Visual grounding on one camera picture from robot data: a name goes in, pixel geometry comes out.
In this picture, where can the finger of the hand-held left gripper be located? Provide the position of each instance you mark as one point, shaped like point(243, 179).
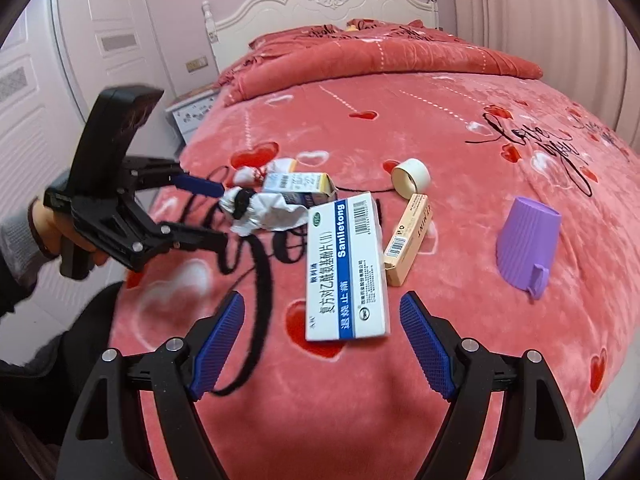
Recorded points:
point(200, 241)
point(205, 187)

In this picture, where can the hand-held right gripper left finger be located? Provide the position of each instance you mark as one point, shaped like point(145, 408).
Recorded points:
point(220, 345)

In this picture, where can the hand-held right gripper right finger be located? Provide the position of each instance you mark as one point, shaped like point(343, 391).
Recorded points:
point(425, 345)

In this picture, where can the small black object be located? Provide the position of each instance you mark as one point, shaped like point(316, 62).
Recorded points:
point(243, 202)

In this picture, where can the white and red wrapper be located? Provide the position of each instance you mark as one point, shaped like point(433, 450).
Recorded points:
point(248, 174)

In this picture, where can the white paper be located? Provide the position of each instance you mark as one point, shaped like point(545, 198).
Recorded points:
point(280, 215)

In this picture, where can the small white yellow carton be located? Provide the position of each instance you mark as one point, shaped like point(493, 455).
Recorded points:
point(300, 185)

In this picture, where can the slim beige carton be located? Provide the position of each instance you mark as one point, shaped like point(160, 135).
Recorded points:
point(407, 240)

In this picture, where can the large white blue medicine box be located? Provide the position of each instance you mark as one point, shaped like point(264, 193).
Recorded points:
point(345, 270)

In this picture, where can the purple ribbed cup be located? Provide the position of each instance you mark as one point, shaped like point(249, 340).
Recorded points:
point(525, 245)

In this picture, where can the beige tape roll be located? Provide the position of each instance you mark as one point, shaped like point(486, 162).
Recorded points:
point(422, 172)

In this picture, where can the person's left forearm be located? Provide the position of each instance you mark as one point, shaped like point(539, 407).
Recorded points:
point(17, 252)

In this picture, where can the person's left hand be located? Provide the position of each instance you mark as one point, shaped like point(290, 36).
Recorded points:
point(45, 225)

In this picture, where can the white nightstand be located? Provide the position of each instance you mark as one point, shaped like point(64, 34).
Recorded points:
point(192, 115)

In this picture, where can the white wardrobe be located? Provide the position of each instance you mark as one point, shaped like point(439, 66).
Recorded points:
point(115, 10)

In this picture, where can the person's dark trouser leg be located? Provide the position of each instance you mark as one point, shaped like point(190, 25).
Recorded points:
point(80, 325)

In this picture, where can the pink printed pillow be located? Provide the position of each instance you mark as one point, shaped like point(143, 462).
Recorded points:
point(300, 37)
point(372, 24)

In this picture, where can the folded pink quilt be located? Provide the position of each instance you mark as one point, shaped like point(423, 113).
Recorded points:
point(375, 60)

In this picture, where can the pink heart print blanket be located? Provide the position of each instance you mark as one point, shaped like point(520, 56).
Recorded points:
point(450, 130)

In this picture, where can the white carved headboard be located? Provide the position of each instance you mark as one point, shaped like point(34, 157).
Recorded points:
point(325, 5)

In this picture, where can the pale pink curtain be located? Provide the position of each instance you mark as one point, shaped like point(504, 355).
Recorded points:
point(525, 10)

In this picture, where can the gold wall socket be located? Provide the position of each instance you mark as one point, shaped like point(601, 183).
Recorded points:
point(196, 64)

